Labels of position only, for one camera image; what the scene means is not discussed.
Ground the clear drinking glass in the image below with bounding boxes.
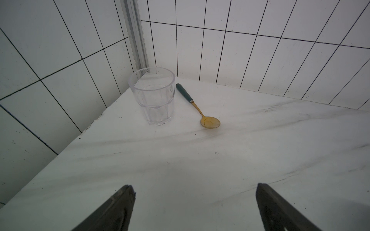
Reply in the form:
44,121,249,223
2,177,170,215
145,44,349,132
128,67,175,126

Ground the gold spoon green handle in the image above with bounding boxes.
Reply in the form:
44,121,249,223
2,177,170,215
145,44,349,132
175,83,221,129

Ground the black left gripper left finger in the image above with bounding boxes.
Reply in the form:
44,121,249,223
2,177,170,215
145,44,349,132
73,185,135,231

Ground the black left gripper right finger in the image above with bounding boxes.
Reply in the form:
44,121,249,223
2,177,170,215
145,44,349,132
256,183,320,231

